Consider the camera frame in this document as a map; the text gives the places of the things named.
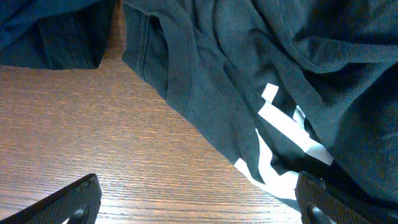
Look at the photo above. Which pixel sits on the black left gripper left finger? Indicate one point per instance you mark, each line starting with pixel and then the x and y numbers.
pixel 77 203

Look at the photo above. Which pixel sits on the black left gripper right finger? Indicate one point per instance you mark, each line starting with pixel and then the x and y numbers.
pixel 321 203

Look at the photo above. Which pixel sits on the dark green t-shirt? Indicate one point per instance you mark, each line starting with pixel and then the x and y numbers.
pixel 280 86

